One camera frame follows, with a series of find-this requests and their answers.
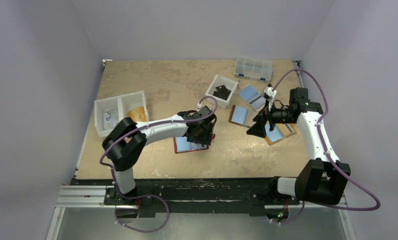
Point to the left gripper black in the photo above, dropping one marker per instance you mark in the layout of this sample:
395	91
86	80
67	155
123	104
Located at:
205	139

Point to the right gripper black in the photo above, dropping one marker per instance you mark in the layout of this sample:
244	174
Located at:
268	120

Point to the red card holder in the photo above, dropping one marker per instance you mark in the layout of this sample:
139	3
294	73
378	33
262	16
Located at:
182	145

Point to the black card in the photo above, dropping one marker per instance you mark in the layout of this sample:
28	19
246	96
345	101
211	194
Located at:
222	92

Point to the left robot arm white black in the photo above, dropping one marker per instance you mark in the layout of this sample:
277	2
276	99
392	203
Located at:
124	145

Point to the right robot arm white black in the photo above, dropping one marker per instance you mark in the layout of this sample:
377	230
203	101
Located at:
324	177

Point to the open brown card holder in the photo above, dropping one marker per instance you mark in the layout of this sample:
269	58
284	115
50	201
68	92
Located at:
242	116

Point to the open tan card holder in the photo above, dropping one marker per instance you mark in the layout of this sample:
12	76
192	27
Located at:
279	133

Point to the open blue card holder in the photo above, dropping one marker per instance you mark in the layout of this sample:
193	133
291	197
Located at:
251	97

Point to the orange card in bin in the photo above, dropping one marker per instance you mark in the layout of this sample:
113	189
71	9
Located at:
138	114

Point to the grey card in bin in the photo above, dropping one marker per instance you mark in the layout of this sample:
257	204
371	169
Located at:
110	119

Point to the small white square bin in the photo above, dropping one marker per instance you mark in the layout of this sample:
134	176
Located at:
217	81

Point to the clear plastic organizer box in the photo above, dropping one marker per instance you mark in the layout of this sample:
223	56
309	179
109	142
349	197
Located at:
253	68

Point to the white two-compartment bin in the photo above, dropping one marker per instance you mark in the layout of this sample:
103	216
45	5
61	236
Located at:
123	103

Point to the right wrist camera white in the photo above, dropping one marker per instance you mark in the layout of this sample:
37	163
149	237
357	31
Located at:
269	94

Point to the aluminium frame rail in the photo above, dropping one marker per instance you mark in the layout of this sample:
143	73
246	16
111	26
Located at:
81	196

